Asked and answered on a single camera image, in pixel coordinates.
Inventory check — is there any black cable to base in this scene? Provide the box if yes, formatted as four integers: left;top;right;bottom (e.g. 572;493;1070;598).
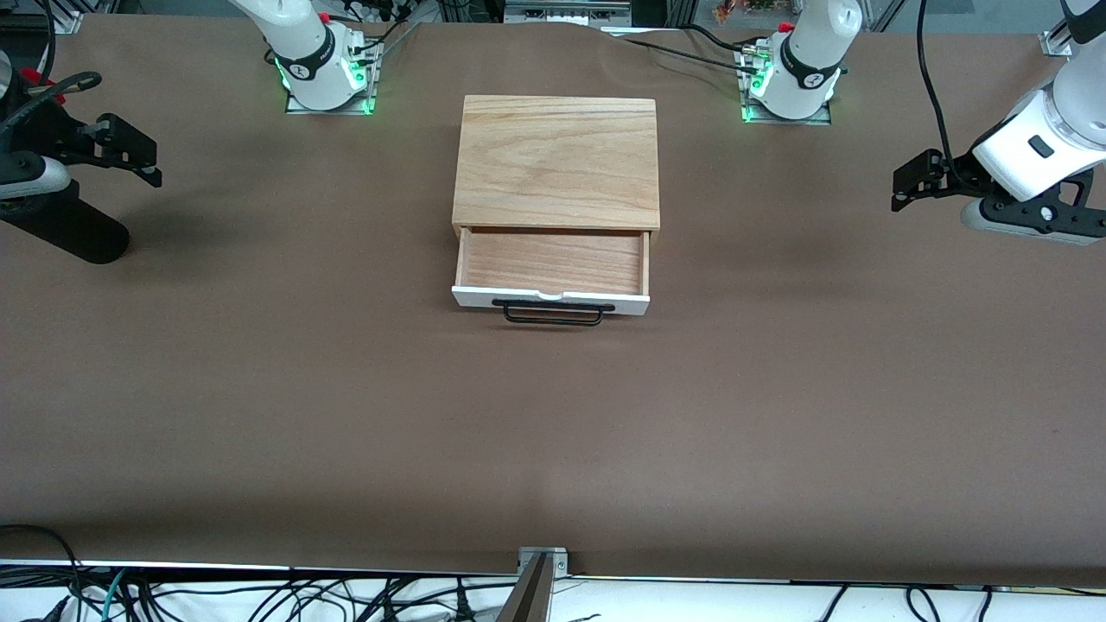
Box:
618;24;761;68

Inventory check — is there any dark metal bar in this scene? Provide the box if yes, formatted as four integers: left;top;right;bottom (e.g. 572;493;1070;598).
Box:
495;553;551;622

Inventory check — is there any black looped cable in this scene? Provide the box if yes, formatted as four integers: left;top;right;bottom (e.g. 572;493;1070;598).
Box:
0;524;85;622

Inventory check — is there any aluminium frame profile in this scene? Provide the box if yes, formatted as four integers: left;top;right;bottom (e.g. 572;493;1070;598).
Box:
504;0;633;28

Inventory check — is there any teal cable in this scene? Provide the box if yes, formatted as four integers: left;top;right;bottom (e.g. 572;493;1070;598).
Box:
80;568;132;622

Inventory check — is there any metal table edge bracket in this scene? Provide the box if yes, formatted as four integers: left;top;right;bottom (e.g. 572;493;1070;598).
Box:
517;546;570;578

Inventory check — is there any wooden drawer white front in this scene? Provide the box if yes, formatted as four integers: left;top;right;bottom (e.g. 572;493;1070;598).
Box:
451;227;652;327

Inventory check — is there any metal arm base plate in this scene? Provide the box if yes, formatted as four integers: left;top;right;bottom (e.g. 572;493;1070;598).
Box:
284;36;382;116
737;41;833;125

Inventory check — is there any long black hanging cable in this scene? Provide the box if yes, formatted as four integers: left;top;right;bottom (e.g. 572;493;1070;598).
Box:
916;0;962;178

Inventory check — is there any light wooden drawer cabinet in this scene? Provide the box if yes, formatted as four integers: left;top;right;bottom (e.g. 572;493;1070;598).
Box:
452;95;663;252

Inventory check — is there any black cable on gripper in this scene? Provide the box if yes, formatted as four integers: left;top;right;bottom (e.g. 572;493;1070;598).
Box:
0;73;104;132

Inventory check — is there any red clip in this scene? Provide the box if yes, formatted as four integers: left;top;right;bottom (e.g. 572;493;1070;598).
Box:
16;67;58;106

